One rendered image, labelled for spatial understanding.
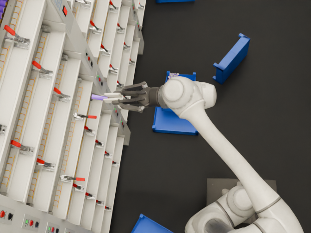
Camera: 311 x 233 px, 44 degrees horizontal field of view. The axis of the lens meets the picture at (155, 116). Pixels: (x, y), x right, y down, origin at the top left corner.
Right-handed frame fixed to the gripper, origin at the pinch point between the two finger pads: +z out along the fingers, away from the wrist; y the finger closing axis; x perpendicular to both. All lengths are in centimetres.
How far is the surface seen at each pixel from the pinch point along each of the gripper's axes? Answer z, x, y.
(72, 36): 9.1, -22.8, -14.7
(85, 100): 16.9, 7.7, -3.0
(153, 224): 12, 104, 36
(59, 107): 15.2, -12.2, 9.2
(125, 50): 30, 62, -63
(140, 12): 33, 81, -107
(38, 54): 13.8, -32.4, -1.5
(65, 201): 16.8, 7.9, 41.1
